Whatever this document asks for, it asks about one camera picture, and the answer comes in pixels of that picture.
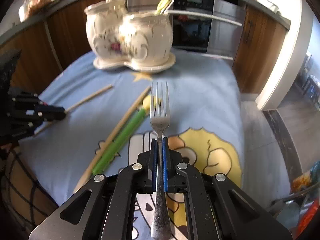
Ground silver fork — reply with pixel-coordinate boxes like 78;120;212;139
150;82;172;239

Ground yellow tulip spoon in holder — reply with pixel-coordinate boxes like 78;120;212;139
155;0;170;15

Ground blue cartoon tablecloth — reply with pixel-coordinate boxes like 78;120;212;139
18;48;245;240

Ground white floral ceramic utensil holder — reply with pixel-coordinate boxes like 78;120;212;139
84;0;176;73

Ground brown wooden cabinet door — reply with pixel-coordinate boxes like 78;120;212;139
0;0;127;93

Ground right wooden cabinet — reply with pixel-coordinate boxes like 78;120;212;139
232;5;287;94

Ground black oven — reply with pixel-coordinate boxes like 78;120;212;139
169;0;246;61

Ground green yellow tulip spoon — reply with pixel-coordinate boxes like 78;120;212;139
92;95;151;176

